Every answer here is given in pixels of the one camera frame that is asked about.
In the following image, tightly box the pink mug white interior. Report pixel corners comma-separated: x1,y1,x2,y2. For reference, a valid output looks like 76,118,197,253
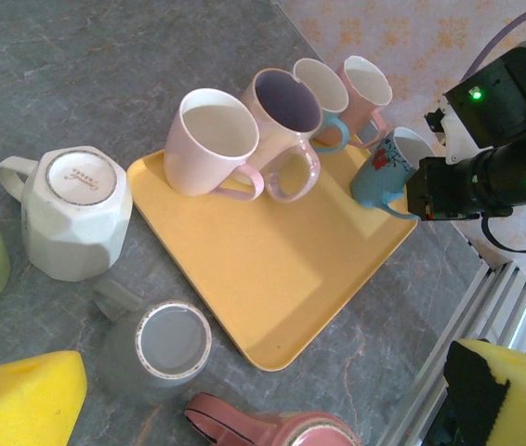
335,55,393,150

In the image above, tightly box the aluminium table side rail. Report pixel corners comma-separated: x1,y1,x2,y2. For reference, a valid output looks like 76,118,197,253
383,262,526,446

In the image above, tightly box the blue floral mug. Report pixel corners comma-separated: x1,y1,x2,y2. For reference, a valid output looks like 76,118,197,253
349,126,436,219

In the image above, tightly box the white faceted mug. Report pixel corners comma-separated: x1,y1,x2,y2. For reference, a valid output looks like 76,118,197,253
0,145,133,282

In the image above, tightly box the grey mug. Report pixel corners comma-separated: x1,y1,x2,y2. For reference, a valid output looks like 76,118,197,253
93,277,213,410

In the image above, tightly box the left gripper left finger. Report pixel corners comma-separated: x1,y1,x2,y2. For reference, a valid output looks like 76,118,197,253
0,350,88,446

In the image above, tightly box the pink patterned mug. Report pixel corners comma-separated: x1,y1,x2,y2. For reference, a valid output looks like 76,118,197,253
184,392,362,446

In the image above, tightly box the pale pink mug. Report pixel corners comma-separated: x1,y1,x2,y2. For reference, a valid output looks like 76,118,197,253
164,87,265,202

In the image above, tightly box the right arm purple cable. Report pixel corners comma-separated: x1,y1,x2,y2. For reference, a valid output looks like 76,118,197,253
469,0,526,80

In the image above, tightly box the black wire loop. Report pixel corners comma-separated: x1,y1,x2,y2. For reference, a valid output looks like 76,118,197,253
480,197,526,255

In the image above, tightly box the pearly pink mug purple interior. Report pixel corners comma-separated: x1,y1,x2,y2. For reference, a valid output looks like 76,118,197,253
239,68,322,204

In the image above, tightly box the yellow tray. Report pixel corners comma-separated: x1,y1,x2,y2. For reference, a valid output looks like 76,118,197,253
126,134,420,372

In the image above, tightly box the light blue mug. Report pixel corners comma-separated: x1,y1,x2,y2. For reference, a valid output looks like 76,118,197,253
293,58,350,155

